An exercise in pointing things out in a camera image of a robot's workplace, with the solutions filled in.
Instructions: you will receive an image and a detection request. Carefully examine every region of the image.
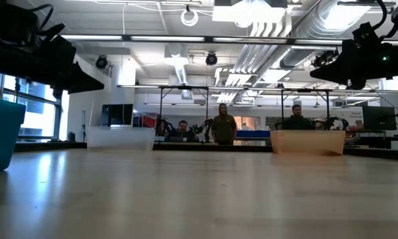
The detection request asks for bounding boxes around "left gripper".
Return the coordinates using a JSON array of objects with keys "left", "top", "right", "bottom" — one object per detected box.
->
[{"left": 19, "top": 34, "right": 105, "bottom": 100}]

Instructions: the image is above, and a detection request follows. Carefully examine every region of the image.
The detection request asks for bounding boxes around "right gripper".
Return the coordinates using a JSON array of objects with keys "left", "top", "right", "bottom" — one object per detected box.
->
[{"left": 310, "top": 42, "right": 392, "bottom": 90}]

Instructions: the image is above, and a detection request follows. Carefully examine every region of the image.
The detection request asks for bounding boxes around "black ceiling spotlight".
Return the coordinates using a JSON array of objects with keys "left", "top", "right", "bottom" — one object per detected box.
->
[
  {"left": 205, "top": 52, "right": 219, "bottom": 66},
  {"left": 95, "top": 55, "right": 108, "bottom": 70}
]

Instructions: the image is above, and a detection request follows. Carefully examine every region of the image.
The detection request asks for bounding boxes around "black monitor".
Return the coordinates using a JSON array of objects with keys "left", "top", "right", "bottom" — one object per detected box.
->
[
  {"left": 361, "top": 106, "right": 397, "bottom": 131},
  {"left": 100, "top": 103, "right": 134, "bottom": 127}
]

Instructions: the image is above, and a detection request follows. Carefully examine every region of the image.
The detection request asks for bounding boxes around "large window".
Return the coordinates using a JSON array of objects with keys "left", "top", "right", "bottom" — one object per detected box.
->
[{"left": 0, "top": 69, "right": 66, "bottom": 142}]

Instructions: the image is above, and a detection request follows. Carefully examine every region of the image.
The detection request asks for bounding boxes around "person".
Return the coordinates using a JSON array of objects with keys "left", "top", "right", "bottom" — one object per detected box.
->
[
  {"left": 280, "top": 104, "right": 314, "bottom": 131},
  {"left": 211, "top": 103, "right": 238, "bottom": 145},
  {"left": 165, "top": 119, "right": 199, "bottom": 143}
]

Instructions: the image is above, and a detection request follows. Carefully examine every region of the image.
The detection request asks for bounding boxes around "clear plastic bin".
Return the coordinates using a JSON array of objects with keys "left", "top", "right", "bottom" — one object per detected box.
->
[{"left": 86, "top": 126, "right": 157, "bottom": 152}]

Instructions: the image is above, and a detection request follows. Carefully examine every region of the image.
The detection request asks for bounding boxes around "red storage bin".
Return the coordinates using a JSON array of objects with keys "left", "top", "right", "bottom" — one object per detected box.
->
[{"left": 134, "top": 114, "right": 153, "bottom": 129}]

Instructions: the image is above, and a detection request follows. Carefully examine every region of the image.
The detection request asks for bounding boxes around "orange plastic bin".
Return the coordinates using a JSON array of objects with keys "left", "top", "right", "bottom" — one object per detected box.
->
[{"left": 270, "top": 129, "right": 347, "bottom": 156}]

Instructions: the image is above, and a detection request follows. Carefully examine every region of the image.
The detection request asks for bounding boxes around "teal plastic bin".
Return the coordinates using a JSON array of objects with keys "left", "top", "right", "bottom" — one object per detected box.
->
[{"left": 0, "top": 96, "right": 27, "bottom": 175}]

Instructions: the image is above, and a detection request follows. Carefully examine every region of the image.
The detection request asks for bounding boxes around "blue storage bin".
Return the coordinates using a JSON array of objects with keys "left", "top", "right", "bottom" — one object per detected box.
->
[{"left": 238, "top": 129, "right": 271, "bottom": 139}]

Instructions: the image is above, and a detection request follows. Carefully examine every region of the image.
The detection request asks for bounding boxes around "black ceiling camera cluster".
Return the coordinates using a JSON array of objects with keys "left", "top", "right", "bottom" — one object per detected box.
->
[{"left": 311, "top": 49, "right": 340, "bottom": 69}]

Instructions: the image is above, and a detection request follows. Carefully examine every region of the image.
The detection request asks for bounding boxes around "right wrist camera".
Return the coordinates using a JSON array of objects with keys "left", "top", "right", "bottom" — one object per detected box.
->
[{"left": 352, "top": 21, "right": 383, "bottom": 44}]

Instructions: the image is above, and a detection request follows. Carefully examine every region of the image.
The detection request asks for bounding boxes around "black metal rig frame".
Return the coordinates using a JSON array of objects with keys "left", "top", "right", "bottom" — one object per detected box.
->
[
  {"left": 280, "top": 88, "right": 331, "bottom": 132},
  {"left": 158, "top": 85, "right": 209, "bottom": 143}
]

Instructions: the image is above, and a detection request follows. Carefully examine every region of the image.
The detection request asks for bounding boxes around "white cable coil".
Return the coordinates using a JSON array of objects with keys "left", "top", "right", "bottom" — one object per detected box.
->
[{"left": 180, "top": 8, "right": 199, "bottom": 27}]

